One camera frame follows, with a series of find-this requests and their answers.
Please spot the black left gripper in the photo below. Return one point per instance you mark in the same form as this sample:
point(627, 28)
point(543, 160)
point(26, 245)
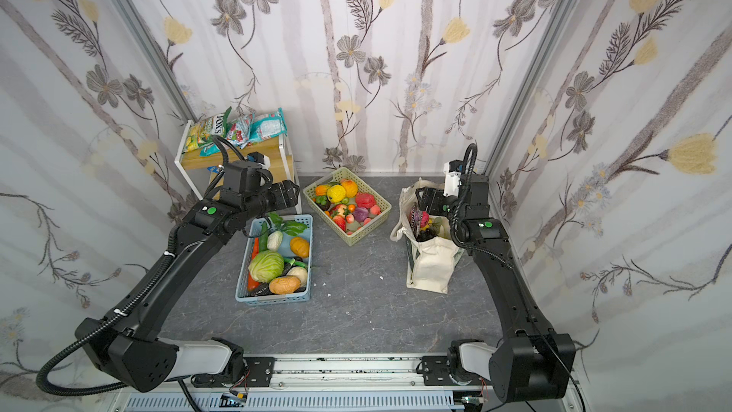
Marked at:
point(289, 191)

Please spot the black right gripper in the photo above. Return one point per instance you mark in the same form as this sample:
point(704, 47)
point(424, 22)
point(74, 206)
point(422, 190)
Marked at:
point(427, 202)

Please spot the black grape bunch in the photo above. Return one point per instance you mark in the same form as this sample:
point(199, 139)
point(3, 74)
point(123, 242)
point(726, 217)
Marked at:
point(428, 233)

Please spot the light blue vegetable basket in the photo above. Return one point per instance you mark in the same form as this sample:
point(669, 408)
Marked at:
point(253, 293)

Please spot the cream canvas grocery bag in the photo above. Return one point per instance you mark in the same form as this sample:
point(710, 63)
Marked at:
point(430, 263)

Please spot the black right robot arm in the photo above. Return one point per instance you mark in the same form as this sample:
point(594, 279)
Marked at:
point(532, 361)

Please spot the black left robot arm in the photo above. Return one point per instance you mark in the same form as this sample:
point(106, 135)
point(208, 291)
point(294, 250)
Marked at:
point(125, 343)

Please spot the teal snack bag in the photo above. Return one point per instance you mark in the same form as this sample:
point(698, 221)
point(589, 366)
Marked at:
point(268, 126)

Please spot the red pink snack bag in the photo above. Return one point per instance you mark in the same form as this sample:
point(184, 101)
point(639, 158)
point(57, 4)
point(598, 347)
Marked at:
point(237, 133)

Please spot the green chips bag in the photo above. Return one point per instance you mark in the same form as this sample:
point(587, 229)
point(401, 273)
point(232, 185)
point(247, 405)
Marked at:
point(200, 134)

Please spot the green leafy spinach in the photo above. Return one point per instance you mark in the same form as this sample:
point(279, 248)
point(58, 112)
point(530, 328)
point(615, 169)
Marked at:
point(290, 227)

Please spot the white bok choy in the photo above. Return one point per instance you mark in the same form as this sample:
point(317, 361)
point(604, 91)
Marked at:
point(274, 241)

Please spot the yellow bell pepper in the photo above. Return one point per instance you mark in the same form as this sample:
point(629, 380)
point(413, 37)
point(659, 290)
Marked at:
point(336, 194)

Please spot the orange round fruit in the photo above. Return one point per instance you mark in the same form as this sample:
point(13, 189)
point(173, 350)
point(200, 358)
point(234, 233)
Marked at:
point(300, 247)

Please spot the orange peach fruit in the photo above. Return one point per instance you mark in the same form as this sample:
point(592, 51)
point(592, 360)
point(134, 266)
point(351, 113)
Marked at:
point(350, 188)

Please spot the green plastic fruit basket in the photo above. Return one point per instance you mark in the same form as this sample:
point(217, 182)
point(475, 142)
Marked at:
point(340, 217)

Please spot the green cabbage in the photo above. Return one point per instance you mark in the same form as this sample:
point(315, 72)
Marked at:
point(266, 266)

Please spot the purple round cabbage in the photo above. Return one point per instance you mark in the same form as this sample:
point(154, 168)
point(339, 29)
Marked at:
point(361, 214)

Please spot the white wooden two-tier shelf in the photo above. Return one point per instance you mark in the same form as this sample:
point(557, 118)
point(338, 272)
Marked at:
point(229, 154)

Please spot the beige potato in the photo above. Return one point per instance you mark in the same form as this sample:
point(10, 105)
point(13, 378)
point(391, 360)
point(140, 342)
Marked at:
point(285, 285)

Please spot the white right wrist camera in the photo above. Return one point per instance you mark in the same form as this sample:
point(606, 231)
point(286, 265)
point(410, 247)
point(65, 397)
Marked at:
point(452, 173)

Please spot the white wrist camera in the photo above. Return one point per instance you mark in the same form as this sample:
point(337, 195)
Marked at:
point(452, 173)
point(259, 158)

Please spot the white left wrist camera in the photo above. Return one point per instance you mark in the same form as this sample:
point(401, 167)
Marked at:
point(259, 158)

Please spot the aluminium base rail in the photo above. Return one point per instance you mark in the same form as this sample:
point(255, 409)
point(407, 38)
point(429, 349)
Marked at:
point(342, 382)

